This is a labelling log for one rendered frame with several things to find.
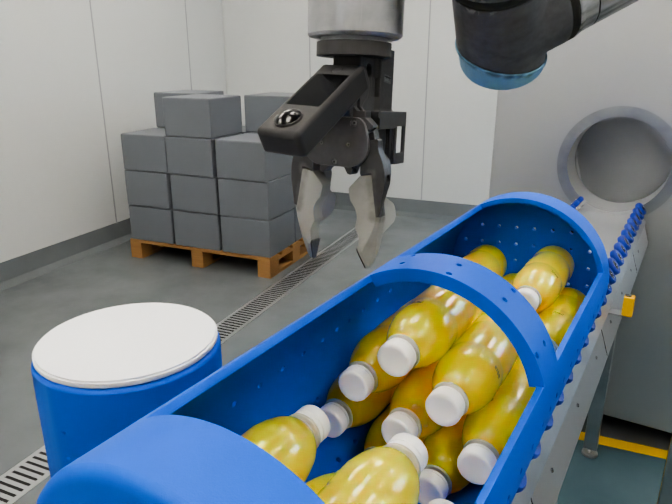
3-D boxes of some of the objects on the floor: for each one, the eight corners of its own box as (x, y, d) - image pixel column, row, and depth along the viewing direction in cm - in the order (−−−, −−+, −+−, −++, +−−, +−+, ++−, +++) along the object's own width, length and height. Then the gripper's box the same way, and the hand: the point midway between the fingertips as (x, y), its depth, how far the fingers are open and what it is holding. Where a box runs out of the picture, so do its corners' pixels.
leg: (598, 452, 230) (623, 303, 210) (596, 460, 225) (621, 308, 205) (582, 447, 233) (605, 299, 213) (580, 455, 228) (603, 305, 208)
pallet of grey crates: (318, 245, 478) (317, 93, 440) (270, 278, 408) (263, 100, 370) (194, 229, 522) (183, 89, 484) (131, 256, 452) (113, 95, 414)
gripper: (436, 46, 57) (421, 259, 62) (327, 48, 63) (322, 242, 69) (396, 37, 50) (384, 278, 55) (278, 40, 56) (277, 257, 62)
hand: (336, 252), depth 59 cm, fingers open, 5 cm apart
